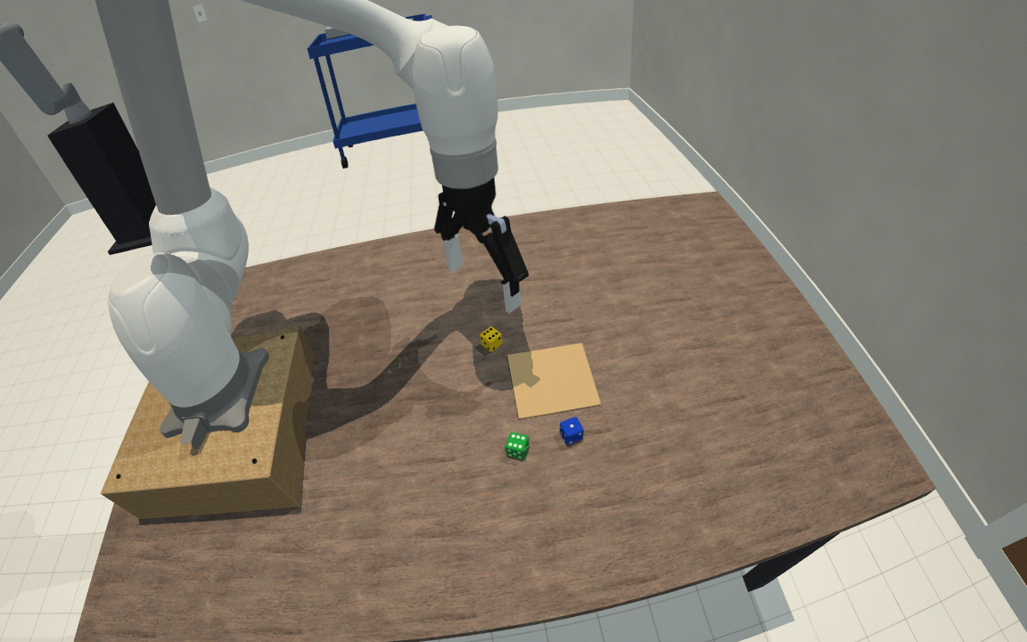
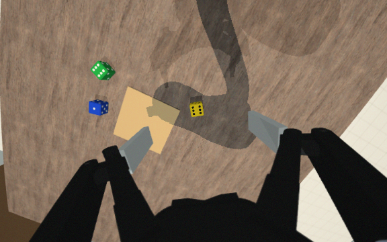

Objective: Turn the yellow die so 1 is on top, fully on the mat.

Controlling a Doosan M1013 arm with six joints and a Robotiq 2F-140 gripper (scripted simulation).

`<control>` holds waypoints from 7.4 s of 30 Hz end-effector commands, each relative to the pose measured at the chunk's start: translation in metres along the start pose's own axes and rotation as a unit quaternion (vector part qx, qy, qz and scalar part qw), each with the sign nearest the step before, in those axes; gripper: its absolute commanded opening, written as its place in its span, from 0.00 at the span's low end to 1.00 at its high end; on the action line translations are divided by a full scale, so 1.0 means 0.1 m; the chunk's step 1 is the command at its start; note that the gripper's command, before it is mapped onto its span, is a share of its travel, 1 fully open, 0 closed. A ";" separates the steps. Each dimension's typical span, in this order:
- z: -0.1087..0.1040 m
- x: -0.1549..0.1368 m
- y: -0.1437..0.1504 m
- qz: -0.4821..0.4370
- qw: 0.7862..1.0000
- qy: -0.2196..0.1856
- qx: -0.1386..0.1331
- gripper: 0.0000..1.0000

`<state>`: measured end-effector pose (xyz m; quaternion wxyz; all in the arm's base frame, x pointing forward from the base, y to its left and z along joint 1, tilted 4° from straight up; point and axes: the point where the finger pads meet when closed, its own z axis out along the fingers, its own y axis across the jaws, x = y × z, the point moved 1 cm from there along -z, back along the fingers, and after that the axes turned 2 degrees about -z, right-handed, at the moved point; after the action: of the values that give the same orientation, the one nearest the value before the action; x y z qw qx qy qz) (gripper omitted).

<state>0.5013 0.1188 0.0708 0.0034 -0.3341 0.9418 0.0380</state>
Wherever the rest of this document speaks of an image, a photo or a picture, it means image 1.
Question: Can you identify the yellow die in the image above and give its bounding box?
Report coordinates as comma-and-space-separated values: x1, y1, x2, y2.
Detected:
480, 326, 503, 352

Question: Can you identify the blue die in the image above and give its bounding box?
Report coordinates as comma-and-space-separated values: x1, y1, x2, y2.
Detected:
560, 416, 584, 445

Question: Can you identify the tan flat mat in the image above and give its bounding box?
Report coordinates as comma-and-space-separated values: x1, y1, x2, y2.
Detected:
507, 343, 601, 420

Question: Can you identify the green die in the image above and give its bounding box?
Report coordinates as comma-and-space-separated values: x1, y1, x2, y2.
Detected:
505, 432, 529, 459

